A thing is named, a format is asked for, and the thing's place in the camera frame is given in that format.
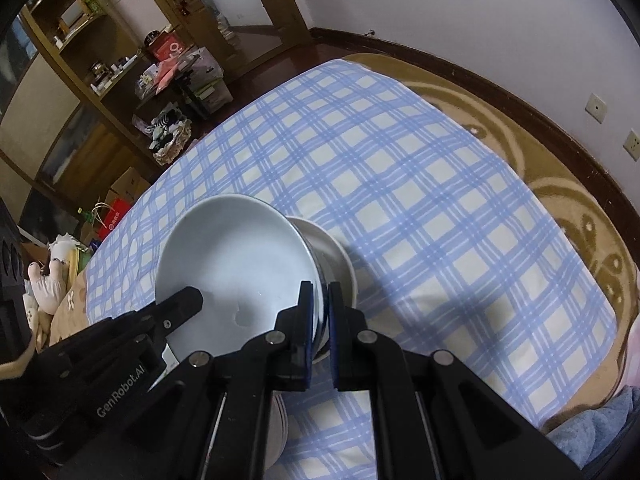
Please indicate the red patterned bowl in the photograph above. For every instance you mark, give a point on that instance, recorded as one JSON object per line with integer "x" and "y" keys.
{"x": 235, "y": 260}

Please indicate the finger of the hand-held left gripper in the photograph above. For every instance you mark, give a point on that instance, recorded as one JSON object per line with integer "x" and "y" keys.
{"x": 185, "y": 304}

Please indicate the white cherry print plate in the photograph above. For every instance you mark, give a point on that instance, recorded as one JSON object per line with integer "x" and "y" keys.
{"x": 279, "y": 430}

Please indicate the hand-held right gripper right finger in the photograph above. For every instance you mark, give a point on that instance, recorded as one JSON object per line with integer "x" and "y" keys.
{"x": 342, "y": 320}

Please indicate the white frilly plush toy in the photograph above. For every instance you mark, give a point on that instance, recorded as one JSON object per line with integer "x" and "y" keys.
{"x": 65, "y": 246}

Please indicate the green bottle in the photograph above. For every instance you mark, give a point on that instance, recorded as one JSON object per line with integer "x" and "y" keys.
{"x": 87, "y": 217}

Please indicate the translucent storage box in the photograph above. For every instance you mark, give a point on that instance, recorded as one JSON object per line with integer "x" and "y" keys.
{"x": 211, "y": 80}

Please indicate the small folding table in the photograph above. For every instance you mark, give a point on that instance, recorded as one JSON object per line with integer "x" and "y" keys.
{"x": 195, "y": 91}

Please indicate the yellow green object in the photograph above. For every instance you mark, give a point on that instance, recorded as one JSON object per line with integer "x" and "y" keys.
{"x": 82, "y": 261}

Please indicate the pink packet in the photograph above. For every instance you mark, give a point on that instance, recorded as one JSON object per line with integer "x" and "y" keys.
{"x": 167, "y": 74}

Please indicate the large white bowl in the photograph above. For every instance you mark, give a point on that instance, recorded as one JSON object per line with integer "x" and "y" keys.
{"x": 327, "y": 255}

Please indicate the white wall socket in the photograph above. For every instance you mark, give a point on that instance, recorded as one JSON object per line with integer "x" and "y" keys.
{"x": 596, "y": 106}
{"x": 634, "y": 144}

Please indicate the cream plush toy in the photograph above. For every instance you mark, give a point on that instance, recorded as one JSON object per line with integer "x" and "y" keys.
{"x": 31, "y": 310}

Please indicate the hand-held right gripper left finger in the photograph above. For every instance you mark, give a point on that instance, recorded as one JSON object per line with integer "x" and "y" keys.
{"x": 300, "y": 320}

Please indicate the blue checked tablecloth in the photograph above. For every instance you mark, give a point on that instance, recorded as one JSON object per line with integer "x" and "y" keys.
{"x": 400, "y": 185}

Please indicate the red box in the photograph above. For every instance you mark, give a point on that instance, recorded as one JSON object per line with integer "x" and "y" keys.
{"x": 167, "y": 47}

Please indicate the wooden door with glass panel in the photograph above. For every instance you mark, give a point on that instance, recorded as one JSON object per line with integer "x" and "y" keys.
{"x": 200, "y": 20}

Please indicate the cardboard box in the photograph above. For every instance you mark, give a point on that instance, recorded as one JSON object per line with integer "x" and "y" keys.
{"x": 127, "y": 185}

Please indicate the wooden wardrobe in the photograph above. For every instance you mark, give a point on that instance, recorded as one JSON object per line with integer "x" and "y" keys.
{"x": 30, "y": 90}

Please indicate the wicker basket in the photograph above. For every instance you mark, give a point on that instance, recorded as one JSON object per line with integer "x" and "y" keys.
{"x": 172, "y": 150}

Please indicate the red paper bag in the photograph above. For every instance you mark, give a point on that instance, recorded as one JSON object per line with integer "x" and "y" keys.
{"x": 116, "y": 217}

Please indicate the wooden corner shelf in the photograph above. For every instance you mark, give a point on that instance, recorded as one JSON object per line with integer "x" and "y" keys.
{"x": 80, "y": 30}

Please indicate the wooden picture frame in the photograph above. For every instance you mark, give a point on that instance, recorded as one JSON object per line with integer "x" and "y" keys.
{"x": 70, "y": 15}

